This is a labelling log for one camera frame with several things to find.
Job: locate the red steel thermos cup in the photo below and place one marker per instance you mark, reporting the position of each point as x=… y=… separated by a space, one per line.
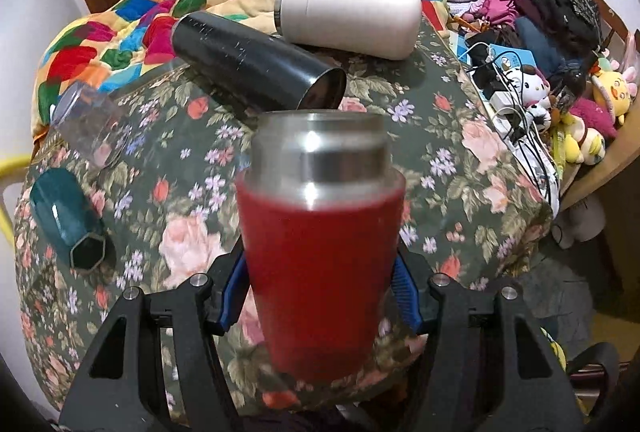
x=320 y=210

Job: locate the white plush toy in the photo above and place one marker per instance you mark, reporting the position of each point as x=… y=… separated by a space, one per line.
x=533 y=91

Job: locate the clear glass cup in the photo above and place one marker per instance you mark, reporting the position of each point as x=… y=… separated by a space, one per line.
x=91 y=123

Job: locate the pile of dark clothes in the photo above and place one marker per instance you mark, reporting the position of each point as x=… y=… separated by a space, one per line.
x=562 y=35

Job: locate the white thermos bottle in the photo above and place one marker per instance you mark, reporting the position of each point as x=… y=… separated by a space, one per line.
x=385 y=29

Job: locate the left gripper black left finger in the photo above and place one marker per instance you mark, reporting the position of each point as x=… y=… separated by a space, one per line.
x=119 y=385

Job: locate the black cylindrical thermos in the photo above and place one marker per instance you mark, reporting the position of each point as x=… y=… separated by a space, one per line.
x=268 y=73

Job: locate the colourful patchwork blanket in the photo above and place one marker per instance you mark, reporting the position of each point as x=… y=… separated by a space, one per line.
x=112 y=48

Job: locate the yellow curved pipe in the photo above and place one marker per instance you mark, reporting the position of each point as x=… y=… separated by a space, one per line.
x=13 y=170

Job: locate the floral dark green quilt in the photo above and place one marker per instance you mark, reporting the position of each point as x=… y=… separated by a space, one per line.
x=168 y=204

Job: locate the yellow plush toy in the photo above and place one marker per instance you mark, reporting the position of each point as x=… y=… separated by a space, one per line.
x=614 y=92

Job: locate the dark green hexagonal cup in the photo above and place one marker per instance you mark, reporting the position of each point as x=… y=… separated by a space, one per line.
x=68 y=219

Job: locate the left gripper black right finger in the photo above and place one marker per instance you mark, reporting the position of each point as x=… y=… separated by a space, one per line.
x=487 y=365

